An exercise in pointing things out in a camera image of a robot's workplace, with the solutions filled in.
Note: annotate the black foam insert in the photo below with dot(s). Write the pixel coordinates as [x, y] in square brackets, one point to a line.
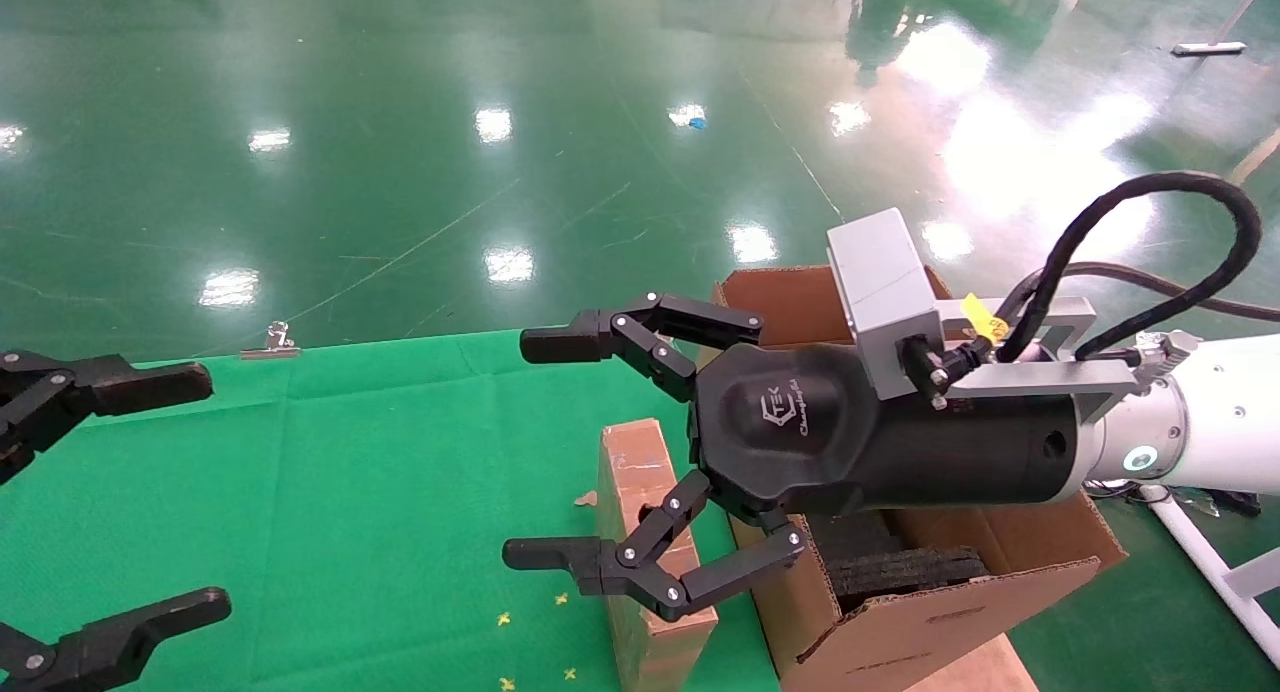
[900, 572]

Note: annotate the floor squeegee with pole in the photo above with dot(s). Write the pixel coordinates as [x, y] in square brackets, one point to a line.
[1210, 48]

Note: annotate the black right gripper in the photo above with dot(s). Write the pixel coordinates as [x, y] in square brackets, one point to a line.
[800, 442]

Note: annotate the large open cardboard carton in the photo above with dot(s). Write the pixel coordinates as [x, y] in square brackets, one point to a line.
[900, 642]

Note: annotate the metal binder clip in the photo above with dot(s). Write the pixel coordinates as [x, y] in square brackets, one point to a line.
[272, 346]

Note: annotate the green table cloth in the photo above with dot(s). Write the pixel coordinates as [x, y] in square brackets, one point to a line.
[350, 472]

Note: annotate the small brown cardboard box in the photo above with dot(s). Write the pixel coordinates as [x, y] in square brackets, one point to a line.
[635, 452]

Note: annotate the white pipe frame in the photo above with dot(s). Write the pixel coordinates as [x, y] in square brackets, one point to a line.
[1200, 552]

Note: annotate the light wooden board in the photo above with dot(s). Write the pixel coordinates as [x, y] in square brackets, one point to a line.
[980, 672]

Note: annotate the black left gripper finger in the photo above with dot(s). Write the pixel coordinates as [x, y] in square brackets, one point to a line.
[110, 647]
[130, 387]

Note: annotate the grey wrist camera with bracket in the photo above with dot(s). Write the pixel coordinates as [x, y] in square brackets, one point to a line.
[880, 282]

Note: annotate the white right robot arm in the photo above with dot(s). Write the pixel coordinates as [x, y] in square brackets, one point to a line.
[1230, 412]

